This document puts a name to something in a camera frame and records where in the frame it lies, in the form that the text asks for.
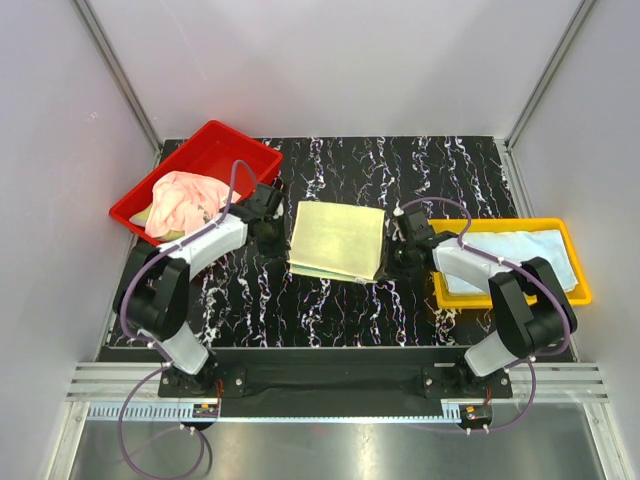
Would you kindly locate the connector box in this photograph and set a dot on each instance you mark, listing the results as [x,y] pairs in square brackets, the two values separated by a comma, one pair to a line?
[206,410]
[478,414]

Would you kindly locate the yellow plastic bin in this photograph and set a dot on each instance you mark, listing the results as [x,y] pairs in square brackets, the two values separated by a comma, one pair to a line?
[578,295]

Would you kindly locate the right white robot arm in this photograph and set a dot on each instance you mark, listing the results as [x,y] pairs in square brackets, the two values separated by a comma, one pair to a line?
[533,315]

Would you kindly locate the red plastic bin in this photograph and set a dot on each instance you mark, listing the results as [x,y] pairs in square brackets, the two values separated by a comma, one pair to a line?
[211,151]

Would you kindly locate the aluminium rail frame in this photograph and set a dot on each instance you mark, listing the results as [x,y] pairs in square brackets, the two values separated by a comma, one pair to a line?
[548,382]

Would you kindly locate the right connector box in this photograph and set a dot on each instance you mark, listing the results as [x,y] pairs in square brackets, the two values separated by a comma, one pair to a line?
[478,414]

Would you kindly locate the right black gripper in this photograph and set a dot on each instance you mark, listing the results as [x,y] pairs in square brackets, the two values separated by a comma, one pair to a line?
[395,242]

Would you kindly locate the light blue towel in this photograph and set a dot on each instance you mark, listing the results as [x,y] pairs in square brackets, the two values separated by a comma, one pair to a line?
[521,246]

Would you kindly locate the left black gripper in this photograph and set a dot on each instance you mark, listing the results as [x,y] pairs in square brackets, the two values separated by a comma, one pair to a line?
[280,247]

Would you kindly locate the pastel yellow pink towel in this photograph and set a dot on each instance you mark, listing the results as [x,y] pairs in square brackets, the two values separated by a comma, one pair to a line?
[337,242]

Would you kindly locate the left connector box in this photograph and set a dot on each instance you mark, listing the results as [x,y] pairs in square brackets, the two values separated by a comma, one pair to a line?
[206,410]

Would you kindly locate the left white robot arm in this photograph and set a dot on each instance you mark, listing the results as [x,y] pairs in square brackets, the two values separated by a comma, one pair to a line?
[152,297]

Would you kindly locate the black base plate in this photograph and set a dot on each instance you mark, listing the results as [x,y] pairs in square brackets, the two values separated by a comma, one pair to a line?
[432,381]

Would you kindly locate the white slotted cable duct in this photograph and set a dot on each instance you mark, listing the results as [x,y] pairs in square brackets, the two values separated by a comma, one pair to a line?
[140,411]

